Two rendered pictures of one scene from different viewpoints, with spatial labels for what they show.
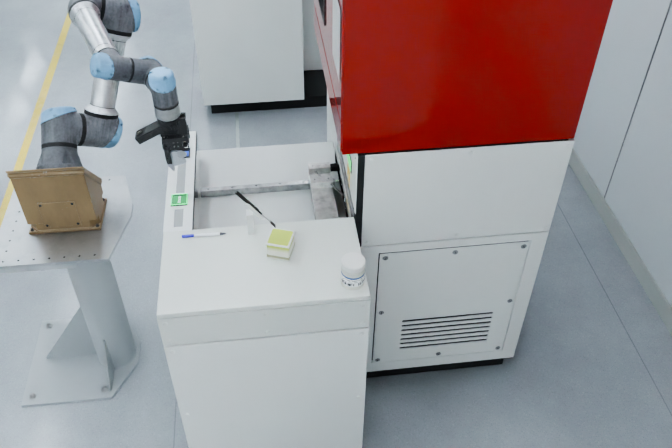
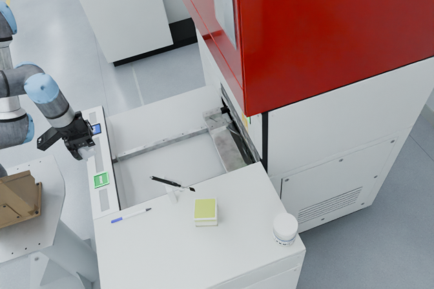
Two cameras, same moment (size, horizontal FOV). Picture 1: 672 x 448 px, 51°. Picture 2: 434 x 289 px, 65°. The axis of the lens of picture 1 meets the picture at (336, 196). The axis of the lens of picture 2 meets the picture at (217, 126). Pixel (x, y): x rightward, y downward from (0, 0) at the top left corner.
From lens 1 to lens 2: 118 cm
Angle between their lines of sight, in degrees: 10
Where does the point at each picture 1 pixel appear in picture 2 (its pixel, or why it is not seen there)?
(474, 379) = (347, 225)
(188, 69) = (92, 39)
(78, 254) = (24, 247)
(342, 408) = not seen: outside the picture
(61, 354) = (50, 280)
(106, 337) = (77, 270)
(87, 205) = (19, 202)
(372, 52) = (272, 9)
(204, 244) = (134, 225)
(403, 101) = (305, 54)
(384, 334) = not seen: hidden behind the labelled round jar
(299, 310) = (242, 278)
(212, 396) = not seen: outside the picture
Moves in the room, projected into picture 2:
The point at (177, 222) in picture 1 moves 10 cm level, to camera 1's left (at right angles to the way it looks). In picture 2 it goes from (104, 204) to (76, 211)
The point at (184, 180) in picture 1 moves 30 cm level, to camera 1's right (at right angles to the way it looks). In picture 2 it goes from (101, 157) to (175, 140)
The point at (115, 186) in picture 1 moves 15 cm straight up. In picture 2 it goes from (46, 167) to (28, 147)
